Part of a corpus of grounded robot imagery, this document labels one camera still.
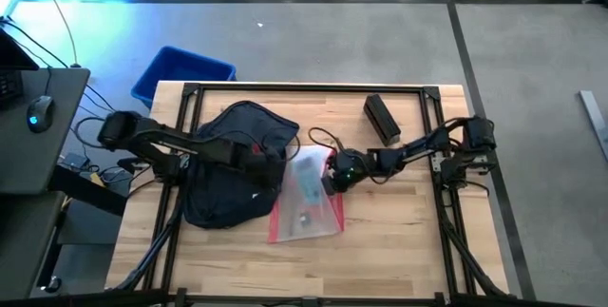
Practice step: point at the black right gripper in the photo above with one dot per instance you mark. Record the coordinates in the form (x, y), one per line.
(354, 169)

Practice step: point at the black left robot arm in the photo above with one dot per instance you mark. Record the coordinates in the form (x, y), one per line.
(166, 136)

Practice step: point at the grey metal bar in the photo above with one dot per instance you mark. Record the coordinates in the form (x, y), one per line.
(594, 117)

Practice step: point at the navy blue backpack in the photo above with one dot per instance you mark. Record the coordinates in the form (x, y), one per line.
(214, 202)

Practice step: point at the black keyboard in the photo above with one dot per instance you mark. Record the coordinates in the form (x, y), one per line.
(9, 86)

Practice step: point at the blue-grey rectangular card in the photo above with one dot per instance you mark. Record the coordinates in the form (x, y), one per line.
(309, 181)

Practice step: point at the black laptop screen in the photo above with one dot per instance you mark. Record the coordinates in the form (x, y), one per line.
(14, 55)

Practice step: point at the black aluminium table frame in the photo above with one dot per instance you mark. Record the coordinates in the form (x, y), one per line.
(309, 88)

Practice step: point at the white mesh pouch red trim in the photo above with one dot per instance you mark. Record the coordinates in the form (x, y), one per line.
(290, 212)

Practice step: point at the black computer mouse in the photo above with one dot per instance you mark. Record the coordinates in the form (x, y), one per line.
(40, 113)

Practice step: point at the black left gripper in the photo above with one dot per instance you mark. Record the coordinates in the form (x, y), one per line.
(261, 164)

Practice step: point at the blue plastic bin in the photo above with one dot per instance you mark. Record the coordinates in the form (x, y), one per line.
(180, 67)

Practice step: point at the black power adapter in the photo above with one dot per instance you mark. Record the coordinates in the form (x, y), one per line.
(74, 160)

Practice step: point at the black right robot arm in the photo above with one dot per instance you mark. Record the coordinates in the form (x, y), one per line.
(423, 147)

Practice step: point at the black desk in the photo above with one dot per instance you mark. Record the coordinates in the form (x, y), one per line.
(43, 155)
(24, 240)

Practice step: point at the black rectangular case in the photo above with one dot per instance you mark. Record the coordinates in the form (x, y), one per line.
(382, 119)

